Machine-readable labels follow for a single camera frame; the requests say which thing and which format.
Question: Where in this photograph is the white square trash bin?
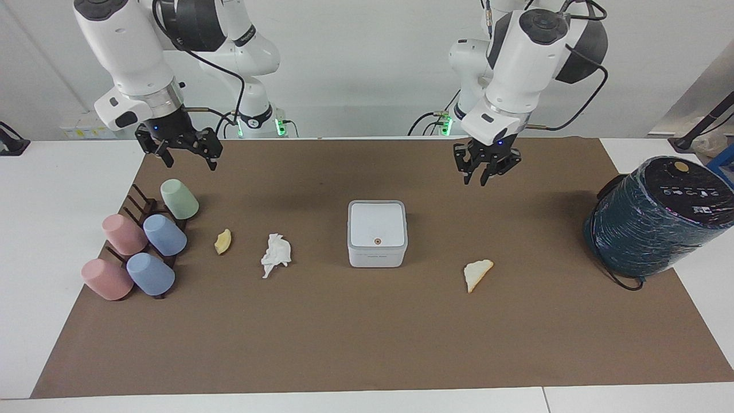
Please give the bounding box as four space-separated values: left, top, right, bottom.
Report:
346 200 409 269

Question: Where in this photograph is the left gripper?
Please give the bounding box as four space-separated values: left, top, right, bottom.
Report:
453 133 523 188

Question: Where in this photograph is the black stand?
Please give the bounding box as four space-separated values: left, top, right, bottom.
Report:
667 90 734 154
0 121 31 157

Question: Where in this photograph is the bread slice piece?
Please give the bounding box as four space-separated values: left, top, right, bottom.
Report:
463 259 495 294

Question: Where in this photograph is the pink cup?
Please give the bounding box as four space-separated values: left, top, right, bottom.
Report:
102 213 149 256
80 258 134 301

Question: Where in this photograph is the blue cup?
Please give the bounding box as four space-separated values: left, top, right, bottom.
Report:
126 253 176 297
142 214 188 257

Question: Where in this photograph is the blue frame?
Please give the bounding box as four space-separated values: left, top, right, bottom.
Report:
706 144 734 188

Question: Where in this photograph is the dark wrapped cylinder appliance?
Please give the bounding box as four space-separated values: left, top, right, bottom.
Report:
583 155 734 280

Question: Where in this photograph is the black appliance cable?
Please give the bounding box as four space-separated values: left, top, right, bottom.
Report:
595 172 647 292

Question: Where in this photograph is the green cup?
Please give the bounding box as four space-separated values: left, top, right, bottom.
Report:
160 179 200 221

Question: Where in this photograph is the crumpled white tissue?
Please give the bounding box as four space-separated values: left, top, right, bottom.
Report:
260 233 293 280

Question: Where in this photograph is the dark brown cup rack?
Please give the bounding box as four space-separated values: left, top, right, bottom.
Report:
106 184 189 301

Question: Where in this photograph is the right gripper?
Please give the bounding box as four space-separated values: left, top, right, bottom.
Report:
135 105 224 172

